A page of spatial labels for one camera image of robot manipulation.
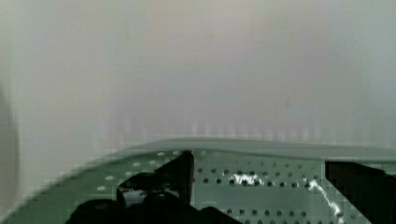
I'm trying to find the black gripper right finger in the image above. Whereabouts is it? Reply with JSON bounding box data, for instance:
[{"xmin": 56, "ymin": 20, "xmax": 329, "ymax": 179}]
[{"xmin": 325, "ymin": 161, "xmax": 396, "ymax": 224}]

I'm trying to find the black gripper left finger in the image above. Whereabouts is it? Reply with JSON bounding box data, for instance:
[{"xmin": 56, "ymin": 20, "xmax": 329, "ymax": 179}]
[{"xmin": 116, "ymin": 151, "xmax": 194, "ymax": 207}]

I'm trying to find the mint green strainer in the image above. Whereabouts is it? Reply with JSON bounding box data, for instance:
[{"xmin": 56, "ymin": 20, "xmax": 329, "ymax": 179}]
[{"xmin": 2, "ymin": 138, "xmax": 395, "ymax": 224}]

